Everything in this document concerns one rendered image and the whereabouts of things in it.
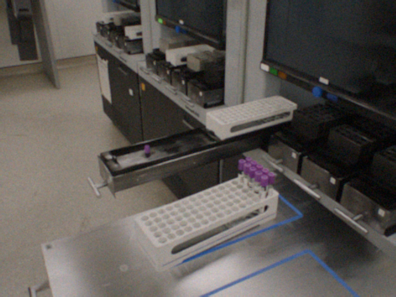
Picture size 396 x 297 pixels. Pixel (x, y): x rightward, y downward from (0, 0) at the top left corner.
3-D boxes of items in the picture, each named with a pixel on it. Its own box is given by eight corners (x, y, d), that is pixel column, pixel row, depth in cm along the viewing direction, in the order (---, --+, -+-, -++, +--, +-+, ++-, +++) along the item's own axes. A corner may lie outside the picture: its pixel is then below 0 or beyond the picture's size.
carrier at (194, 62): (203, 73, 172) (203, 59, 169) (199, 73, 171) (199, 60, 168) (190, 65, 180) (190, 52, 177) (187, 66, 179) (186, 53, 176)
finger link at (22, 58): (32, 18, 67) (33, 18, 67) (38, 59, 70) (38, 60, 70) (12, 18, 66) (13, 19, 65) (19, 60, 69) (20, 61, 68)
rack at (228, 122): (276, 111, 141) (278, 94, 138) (296, 122, 133) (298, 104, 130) (205, 130, 128) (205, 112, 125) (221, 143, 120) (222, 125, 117)
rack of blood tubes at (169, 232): (249, 193, 95) (250, 172, 92) (277, 216, 87) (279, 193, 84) (135, 241, 81) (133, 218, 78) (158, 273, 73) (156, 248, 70)
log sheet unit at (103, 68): (101, 94, 300) (94, 47, 283) (113, 107, 280) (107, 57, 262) (98, 95, 299) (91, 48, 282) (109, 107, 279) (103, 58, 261)
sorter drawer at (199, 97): (306, 71, 200) (309, 54, 195) (327, 79, 189) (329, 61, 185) (178, 99, 168) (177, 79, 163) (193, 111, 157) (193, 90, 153)
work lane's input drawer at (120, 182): (279, 124, 147) (281, 101, 143) (305, 139, 137) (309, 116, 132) (85, 179, 115) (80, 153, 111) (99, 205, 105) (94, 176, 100)
